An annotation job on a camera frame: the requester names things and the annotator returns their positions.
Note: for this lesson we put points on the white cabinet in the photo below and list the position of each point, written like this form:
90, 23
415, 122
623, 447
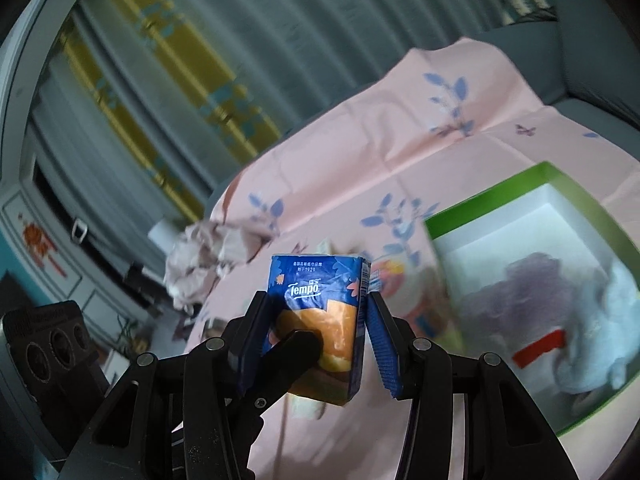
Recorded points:
45, 240

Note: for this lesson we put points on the white paper roll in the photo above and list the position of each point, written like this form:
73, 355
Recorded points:
162, 235

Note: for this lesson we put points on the pink printed tablecloth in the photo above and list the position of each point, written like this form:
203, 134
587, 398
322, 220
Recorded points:
400, 160

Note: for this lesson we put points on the blue tissue pack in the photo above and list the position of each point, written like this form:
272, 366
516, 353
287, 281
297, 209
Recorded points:
330, 310

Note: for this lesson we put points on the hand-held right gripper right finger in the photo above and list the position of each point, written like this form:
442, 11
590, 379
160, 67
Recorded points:
382, 345

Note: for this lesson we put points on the light blue plush toy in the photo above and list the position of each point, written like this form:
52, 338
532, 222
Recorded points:
600, 340

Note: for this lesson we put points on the green cardboard box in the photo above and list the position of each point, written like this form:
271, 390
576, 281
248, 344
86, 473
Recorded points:
505, 212

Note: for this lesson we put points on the grey sofa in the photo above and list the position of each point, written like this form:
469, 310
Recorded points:
590, 60

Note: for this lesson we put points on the crumpled pale pink cloth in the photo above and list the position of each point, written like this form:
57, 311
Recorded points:
210, 260

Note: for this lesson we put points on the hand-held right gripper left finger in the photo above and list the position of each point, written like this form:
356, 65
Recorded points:
247, 350

